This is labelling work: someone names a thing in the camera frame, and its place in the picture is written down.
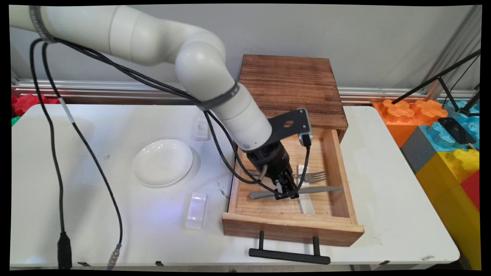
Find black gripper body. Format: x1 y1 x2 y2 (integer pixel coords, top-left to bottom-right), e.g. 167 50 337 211
245 141 294 183

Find black smartphone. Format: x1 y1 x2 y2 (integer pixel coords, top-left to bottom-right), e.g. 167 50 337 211
437 117 476 145

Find grey cable strap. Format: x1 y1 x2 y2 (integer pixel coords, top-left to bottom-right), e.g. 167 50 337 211
28 5 56 43
195 82 241 112

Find short black camera cable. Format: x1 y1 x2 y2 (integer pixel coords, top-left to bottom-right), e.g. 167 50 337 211
282 134 312 198

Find white ceramic cutlery rest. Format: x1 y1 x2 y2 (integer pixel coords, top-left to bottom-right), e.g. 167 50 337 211
297 164 311 188
196 115 211 141
185 192 209 230
298 197 316 215

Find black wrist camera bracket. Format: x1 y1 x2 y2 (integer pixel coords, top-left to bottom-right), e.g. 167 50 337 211
267 108 313 148

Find dark wooden cabinet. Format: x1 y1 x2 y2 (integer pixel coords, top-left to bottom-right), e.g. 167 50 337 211
238 54 349 143

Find grey foam block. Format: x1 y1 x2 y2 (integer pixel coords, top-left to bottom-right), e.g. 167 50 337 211
400 126 438 175

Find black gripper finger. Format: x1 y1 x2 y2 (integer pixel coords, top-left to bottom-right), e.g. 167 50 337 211
274 178 288 200
285 170 300 198

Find aluminium rail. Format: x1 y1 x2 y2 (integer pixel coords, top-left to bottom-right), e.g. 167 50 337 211
12 79 476 106

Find red foam block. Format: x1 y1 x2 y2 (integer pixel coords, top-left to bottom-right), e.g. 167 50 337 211
460 170 481 212
12 94 61 117

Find silver fork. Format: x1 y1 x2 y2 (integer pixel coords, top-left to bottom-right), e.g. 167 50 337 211
247 169 328 184

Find thin black cable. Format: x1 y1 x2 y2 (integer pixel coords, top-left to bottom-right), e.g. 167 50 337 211
41 38 280 271

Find blue foam block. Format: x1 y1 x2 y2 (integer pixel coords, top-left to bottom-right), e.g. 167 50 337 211
418 100 481 154

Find thick black cable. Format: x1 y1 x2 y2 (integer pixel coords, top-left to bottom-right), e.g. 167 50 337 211
29 38 73 270

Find orange foam block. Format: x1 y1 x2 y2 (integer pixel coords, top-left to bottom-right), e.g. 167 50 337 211
372 99 448 148

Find white round plate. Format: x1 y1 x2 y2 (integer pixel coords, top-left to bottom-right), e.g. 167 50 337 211
132 139 194 187

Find wooden drawer with black handle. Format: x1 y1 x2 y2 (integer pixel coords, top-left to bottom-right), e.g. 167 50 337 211
222 126 365 265

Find black tripod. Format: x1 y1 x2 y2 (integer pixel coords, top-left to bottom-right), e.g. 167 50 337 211
391 50 482 118

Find silver table knife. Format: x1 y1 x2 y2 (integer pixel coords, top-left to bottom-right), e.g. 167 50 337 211
250 186 344 200

